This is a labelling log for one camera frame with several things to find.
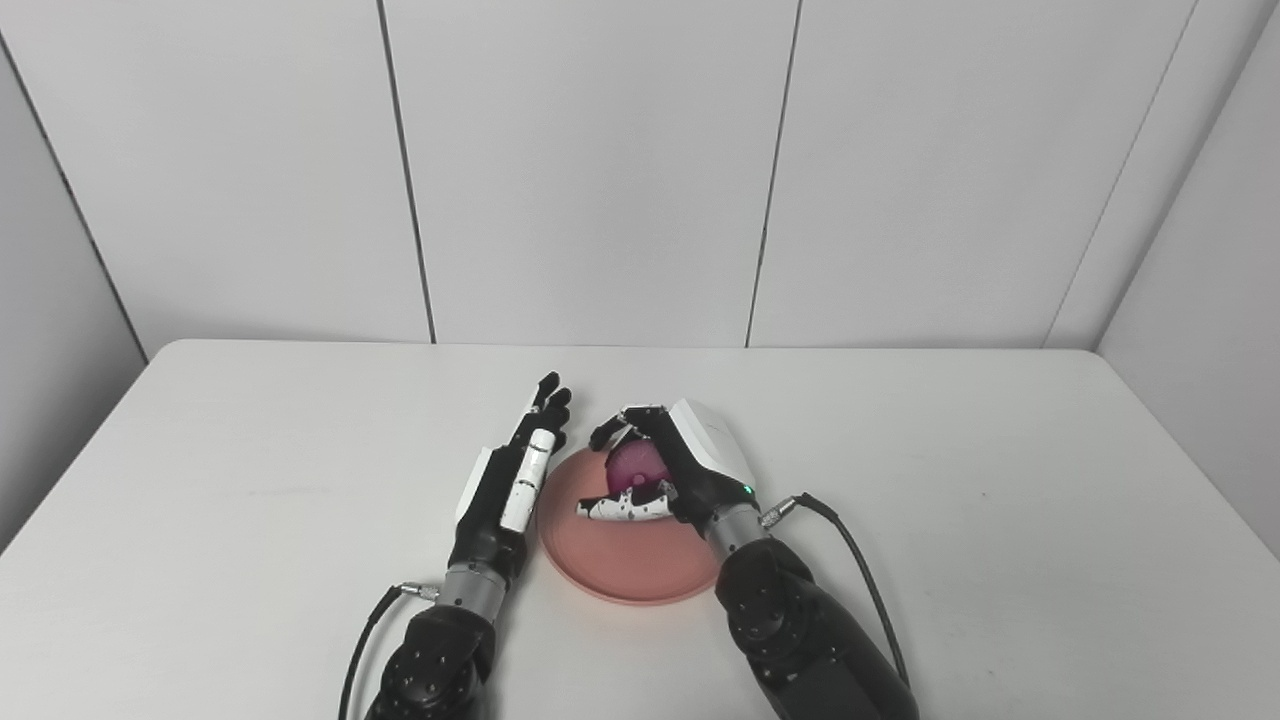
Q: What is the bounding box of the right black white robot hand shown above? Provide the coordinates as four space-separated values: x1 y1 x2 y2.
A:
576 398 759 531

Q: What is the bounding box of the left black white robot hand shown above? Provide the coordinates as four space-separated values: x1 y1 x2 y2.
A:
450 372 573 581

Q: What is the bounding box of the red onion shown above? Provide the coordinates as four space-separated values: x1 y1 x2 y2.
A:
606 440 673 493

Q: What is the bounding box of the pink plastic plate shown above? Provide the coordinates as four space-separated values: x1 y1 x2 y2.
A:
537 445 723 607

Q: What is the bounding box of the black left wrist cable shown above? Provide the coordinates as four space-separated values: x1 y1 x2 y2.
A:
338 582 441 720

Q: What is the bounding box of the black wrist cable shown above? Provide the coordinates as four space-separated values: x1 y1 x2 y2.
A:
760 493 911 691
338 582 441 720

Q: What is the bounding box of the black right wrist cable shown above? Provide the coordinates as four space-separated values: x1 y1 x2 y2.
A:
760 493 911 691

